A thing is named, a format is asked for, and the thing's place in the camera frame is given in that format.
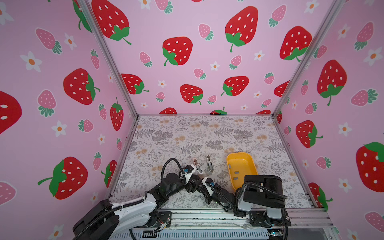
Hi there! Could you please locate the aluminium corner post right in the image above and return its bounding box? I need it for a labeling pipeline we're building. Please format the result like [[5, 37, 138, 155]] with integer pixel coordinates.
[[272, 0, 345, 120]]

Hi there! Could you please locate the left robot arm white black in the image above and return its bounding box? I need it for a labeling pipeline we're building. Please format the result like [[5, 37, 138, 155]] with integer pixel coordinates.
[[73, 158, 201, 240]]

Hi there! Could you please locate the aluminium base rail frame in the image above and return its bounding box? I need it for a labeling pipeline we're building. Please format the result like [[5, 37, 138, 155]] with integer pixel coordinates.
[[82, 206, 341, 240]]

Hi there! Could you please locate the yellow plastic tray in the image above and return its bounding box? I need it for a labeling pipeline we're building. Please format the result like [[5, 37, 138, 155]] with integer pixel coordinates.
[[227, 153, 258, 191]]

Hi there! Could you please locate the aluminium corner post left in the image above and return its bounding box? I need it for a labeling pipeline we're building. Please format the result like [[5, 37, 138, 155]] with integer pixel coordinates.
[[79, 1, 139, 119]]

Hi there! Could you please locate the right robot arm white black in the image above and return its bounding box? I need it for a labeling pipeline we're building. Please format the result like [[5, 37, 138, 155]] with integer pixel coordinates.
[[195, 175, 290, 228]]

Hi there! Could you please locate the pink white small stapler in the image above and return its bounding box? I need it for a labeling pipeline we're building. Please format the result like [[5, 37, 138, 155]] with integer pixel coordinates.
[[194, 159, 204, 175]]

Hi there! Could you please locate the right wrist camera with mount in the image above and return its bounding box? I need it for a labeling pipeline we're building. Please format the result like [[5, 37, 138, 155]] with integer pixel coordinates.
[[202, 177, 215, 189]]

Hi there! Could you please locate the aluminium corner post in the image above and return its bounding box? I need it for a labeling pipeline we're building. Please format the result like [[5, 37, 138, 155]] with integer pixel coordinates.
[[79, 1, 139, 119], [272, 0, 345, 120]]

